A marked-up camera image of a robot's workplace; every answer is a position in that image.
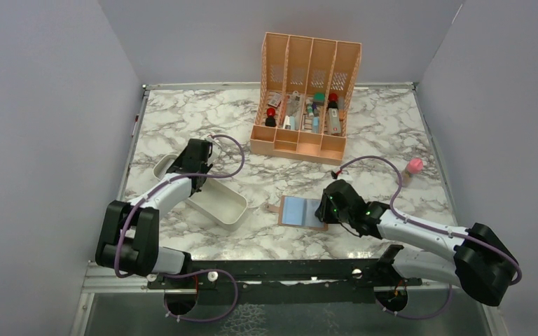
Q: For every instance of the brown leather card holder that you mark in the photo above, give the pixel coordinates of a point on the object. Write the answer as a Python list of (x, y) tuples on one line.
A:
[(297, 212)]

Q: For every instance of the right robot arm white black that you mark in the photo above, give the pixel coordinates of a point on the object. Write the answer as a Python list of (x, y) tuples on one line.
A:
[(474, 258)]

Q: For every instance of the green cap bottle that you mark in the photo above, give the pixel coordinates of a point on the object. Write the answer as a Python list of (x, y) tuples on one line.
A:
[(318, 98)]

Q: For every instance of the red black stamp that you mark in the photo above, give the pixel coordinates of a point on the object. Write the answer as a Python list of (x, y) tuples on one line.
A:
[(332, 101), (271, 117)]

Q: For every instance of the peach desk organizer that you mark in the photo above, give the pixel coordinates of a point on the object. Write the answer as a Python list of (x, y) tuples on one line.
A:
[(293, 69)]

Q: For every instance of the pink cap small bottle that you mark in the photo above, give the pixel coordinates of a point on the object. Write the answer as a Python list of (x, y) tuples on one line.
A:
[(413, 168)]

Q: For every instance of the white plastic tray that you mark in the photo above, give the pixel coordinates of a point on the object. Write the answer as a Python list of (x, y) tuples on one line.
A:
[(214, 200)]

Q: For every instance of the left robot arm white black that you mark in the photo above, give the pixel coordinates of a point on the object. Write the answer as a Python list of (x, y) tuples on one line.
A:
[(129, 239)]

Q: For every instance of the red black stamp right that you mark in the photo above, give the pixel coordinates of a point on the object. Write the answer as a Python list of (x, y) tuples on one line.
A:
[(332, 101)]

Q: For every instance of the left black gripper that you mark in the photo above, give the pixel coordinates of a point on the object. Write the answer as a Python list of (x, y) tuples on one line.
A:
[(178, 160)]

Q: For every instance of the red black stamp left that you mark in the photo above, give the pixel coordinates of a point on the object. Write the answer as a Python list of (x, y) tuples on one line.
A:
[(271, 117)]

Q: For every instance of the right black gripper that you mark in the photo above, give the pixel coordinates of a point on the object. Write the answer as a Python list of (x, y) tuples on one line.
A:
[(323, 212)]

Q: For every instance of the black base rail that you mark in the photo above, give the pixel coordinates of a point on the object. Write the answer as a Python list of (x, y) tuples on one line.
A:
[(273, 282)]

